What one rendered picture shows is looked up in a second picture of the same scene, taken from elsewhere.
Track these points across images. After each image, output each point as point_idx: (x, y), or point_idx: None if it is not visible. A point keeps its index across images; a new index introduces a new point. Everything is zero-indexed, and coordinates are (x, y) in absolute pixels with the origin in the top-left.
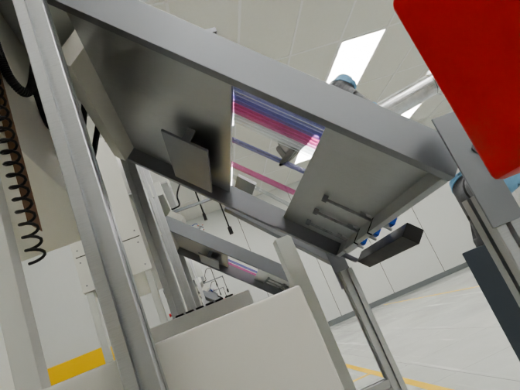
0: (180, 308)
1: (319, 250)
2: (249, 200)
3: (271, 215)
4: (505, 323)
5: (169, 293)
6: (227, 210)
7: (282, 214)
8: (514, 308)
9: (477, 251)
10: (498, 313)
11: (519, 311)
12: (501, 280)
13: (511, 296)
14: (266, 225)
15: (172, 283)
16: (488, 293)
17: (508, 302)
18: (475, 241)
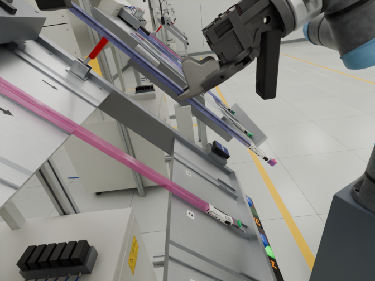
0: (55, 192)
1: (214, 124)
2: (134, 112)
3: (159, 136)
4: (325, 242)
5: (42, 179)
6: (130, 65)
7: (172, 137)
8: (341, 246)
9: (350, 206)
10: (326, 236)
11: (343, 251)
12: (349, 232)
13: (346, 243)
14: (169, 91)
15: (44, 172)
16: (330, 225)
17: (339, 241)
18: (354, 194)
